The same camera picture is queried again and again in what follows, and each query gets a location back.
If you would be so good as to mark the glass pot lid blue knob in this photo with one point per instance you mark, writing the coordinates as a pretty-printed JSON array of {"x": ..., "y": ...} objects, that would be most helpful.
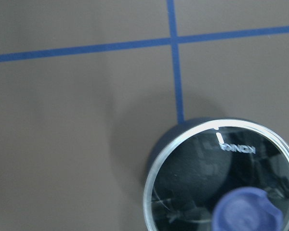
[{"x": 195, "y": 180}]

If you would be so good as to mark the dark blue saucepan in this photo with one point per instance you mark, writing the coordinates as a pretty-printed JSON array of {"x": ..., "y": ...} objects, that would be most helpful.
[{"x": 163, "y": 139}]

